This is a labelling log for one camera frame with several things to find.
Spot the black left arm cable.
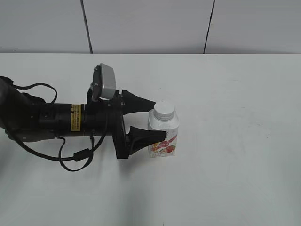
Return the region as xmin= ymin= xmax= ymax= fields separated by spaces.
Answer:
xmin=13 ymin=82 xmax=111 ymax=172

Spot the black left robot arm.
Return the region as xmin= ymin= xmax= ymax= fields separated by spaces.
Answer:
xmin=0 ymin=77 xmax=166 ymax=159

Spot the white plastic bottle cap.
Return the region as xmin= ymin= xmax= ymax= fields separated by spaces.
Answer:
xmin=154 ymin=101 xmax=175 ymax=121

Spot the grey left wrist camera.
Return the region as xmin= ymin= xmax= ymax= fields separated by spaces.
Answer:
xmin=90 ymin=63 xmax=116 ymax=102

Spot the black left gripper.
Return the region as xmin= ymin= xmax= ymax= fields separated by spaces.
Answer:
xmin=82 ymin=90 xmax=166 ymax=159

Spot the white strawberry yogurt drink bottle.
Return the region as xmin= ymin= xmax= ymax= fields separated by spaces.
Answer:
xmin=148 ymin=110 xmax=179 ymax=158

